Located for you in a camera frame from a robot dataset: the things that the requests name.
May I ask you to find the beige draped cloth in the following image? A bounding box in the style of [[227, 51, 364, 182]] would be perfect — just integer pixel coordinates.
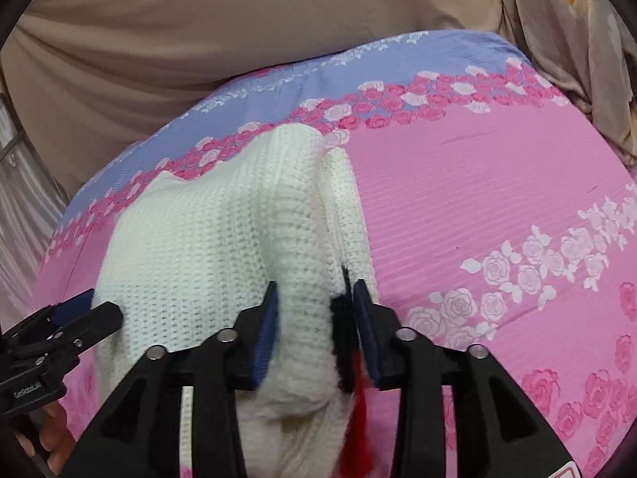
[[0, 0, 504, 201]]

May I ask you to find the white red navy knit sweater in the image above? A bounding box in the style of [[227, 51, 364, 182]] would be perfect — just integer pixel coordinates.
[[92, 122, 380, 478]]

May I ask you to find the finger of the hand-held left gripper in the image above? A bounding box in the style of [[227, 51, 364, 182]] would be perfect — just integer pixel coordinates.
[[9, 302, 124, 360], [49, 288, 96, 325]]

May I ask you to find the pale floral hanging cloth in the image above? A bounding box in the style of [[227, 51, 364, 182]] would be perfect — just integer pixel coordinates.
[[495, 0, 637, 166]]

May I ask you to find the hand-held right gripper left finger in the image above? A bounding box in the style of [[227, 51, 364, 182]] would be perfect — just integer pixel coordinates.
[[70, 281, 279, 478]]

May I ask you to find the person's left hand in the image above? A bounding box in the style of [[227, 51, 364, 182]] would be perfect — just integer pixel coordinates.
[[15, 402, 76, 478]]

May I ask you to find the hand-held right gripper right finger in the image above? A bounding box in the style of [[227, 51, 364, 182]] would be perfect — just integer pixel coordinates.
[[351, 279, 582, 478]]

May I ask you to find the grey sheer curtain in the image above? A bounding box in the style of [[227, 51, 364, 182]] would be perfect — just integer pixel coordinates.
[[0, 92, 70, 317]]

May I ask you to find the pink floral bedsheet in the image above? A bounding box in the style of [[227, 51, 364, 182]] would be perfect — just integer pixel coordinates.
[[30, 29, 637, 478]]

